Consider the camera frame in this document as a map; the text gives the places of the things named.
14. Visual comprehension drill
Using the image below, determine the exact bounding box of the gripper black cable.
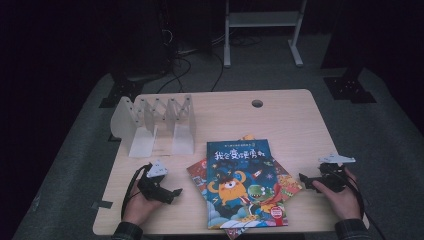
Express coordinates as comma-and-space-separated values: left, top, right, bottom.
120, 163, 152, 221
341, 171, 388, 240

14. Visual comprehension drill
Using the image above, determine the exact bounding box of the grey tape strip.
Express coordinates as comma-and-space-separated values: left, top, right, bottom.
91, 199, 114, 211

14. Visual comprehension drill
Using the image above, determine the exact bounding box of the person's left hand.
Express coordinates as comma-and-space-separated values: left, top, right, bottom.
123, 179, 165, 229

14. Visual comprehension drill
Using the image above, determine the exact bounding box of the white metal stand frame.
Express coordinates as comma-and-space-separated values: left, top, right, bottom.
223, 0, 308, 69

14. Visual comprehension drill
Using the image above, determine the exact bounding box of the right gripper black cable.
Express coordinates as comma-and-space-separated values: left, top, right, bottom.
341, 171, 388, 240

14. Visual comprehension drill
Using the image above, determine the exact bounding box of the white expandable book rack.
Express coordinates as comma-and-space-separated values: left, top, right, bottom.
109, 94, 198, 159

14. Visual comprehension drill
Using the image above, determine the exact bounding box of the light blue animals picture book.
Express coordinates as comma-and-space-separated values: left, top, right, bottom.
186, 134, 304, 240

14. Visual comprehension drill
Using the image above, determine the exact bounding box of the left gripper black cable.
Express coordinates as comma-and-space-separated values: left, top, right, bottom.
120, 163, 152, 221

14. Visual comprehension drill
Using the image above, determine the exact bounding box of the black stand base plate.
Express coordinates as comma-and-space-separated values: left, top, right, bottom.
98, 74, 145, 109
322, 66, 378, 105

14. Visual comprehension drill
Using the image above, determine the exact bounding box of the person's right hand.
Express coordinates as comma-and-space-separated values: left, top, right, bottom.
312, 166, 363, 222

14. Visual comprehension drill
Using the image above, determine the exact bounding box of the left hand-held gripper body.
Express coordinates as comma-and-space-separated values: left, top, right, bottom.
137, 159, 174, 203

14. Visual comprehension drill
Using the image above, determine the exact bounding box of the black floor cable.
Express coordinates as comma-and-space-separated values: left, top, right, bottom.
155, 55, 193, 95
210, 51, 225, 93

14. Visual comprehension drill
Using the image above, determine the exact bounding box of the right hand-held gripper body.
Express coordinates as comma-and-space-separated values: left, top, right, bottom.
314, 153, 356, 194

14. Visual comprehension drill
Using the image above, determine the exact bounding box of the dark blue monster picture book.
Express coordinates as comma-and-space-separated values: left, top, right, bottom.
205, 138, 290, 231

